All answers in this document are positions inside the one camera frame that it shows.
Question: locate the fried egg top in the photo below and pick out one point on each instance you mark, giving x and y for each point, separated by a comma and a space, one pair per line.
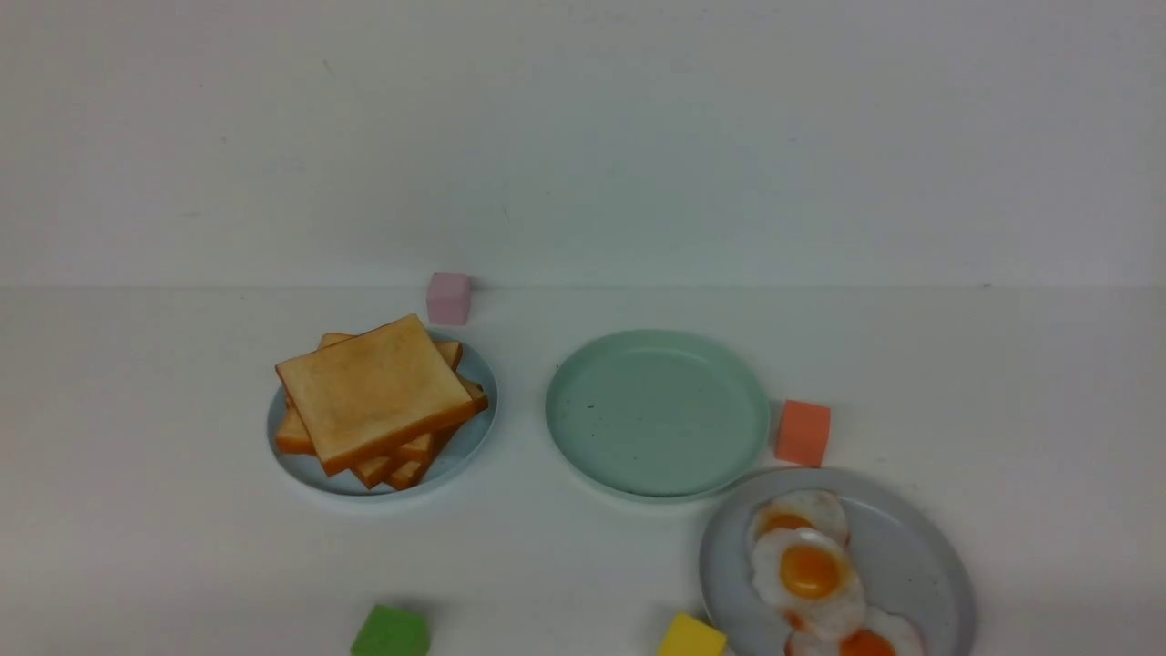
814, 508

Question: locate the light blue bread plate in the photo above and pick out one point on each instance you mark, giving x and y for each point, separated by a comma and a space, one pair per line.
346, 490

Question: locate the green cube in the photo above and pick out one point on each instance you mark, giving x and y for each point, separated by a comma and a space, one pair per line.
392, 631

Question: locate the pink cube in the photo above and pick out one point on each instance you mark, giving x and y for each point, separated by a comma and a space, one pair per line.
448, 298

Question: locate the yellow cube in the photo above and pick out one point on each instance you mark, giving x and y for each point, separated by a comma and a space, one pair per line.
688, 636

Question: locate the mint green plate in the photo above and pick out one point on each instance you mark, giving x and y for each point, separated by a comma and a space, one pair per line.
658, 416

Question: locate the orange cube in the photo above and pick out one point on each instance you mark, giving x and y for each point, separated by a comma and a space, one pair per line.
803, 433

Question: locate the grey egg plate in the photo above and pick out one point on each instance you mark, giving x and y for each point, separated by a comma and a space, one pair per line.
907, 565

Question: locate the fried egg bottom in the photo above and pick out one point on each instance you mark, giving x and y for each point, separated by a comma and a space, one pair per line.
881, 633

